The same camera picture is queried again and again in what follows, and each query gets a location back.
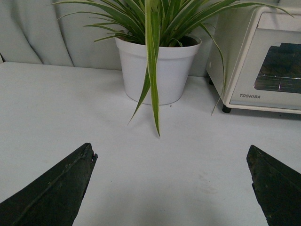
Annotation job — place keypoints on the white plastic flower pot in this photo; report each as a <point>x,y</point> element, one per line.
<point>173,67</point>

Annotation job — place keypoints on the green striped spider plant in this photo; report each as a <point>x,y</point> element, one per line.
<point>159,23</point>

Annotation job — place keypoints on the oven glass door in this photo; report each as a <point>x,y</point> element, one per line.
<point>270,76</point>

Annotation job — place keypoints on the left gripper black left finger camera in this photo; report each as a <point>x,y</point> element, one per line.
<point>55,197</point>

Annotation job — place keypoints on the cream Toshiba toaster oven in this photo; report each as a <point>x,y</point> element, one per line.
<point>233,35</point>

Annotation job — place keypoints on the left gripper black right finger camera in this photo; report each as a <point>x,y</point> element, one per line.
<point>277,188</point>

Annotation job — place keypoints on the grey fabric curtain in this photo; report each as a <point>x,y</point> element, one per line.
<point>46,32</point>

